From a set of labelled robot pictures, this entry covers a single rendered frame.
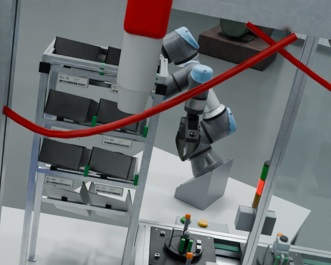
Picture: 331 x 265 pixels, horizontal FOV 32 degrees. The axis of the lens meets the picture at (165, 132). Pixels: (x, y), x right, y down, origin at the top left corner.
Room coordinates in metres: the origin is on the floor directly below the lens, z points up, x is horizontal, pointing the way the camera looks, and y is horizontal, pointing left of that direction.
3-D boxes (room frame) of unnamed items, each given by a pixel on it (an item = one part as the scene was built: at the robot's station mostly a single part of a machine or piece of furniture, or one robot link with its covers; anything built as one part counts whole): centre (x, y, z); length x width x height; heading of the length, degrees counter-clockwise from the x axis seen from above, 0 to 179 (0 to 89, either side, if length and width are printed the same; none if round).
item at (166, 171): (2.35, -0.21, 0.84); 0.90 x 0.70 x 0.03; 66
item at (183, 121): (1.98, -0.08, 1.37); 0.09 x 0.08 x 0.12; 4
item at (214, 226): (1.98, -0.22, 0.93); 0.21 x 0.07 x 0.06; 94
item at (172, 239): (1.76, -0.15, 1.01); 0.24 x 0.24 x 0.13; 4
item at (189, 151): (1.98, -0.10, 1.27); 0.06 x 0.03 x 0.09; 4
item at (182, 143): (1.98, -0.07, 1.27); 0.06 x 0.03 x 0.09; 4
